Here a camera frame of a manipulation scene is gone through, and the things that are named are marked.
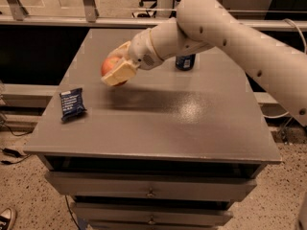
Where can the grey drawer cabinet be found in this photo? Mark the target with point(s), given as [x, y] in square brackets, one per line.
[204, 122]

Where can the blue soda can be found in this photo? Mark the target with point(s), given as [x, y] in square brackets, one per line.
[185, 63]

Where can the black white sneaker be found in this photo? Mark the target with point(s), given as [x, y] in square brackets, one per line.
[7, 219]

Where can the black power adapter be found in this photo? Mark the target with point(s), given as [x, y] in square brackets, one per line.
[12, 152]

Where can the top grey drawer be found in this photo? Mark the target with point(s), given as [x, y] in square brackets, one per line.
[151, 186]

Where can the grey drawer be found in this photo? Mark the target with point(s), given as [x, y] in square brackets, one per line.
[150, 215]
[151, 186]

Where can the metal railing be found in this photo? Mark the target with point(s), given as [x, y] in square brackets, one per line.
[83, 13]

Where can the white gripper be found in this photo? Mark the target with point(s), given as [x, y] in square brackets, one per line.
[140, 51]

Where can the red apple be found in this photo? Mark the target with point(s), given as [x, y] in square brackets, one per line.
[108, 66]

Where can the blue rxbar blueberry packet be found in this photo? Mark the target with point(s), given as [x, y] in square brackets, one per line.
[72, 104]

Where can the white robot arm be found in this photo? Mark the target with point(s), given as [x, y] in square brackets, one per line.
[278, 68]

